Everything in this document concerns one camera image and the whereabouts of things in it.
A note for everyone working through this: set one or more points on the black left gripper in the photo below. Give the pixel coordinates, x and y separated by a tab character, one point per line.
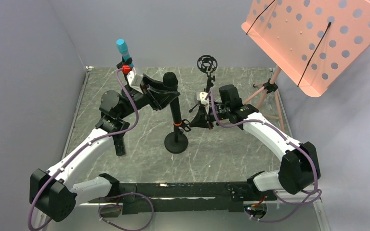
150	92

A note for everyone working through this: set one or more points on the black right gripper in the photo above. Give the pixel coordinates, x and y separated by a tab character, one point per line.
208	115

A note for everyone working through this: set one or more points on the black microphone orange end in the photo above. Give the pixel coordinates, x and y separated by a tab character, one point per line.
170	80

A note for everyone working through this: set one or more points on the black round-base stand ring clip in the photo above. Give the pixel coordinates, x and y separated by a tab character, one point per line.
176	142

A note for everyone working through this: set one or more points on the blue microphone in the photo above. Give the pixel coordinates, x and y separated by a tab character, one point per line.
123	49

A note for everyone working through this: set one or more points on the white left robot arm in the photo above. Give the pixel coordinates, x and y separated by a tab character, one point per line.
55	191

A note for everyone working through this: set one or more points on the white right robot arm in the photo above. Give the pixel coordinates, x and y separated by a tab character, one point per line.
299	165

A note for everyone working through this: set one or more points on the pink music stand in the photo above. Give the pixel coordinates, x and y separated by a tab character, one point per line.
312	41

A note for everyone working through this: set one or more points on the black microphone silver grille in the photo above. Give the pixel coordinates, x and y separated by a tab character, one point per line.
119	144

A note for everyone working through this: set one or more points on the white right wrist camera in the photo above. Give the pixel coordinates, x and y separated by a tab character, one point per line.
202	98

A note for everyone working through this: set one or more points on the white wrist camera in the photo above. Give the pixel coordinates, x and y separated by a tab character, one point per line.
202	98
135	79

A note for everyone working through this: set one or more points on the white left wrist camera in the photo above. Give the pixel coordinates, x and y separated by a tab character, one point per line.
135	79

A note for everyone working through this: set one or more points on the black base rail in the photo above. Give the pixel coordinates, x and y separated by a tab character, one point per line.
191	196

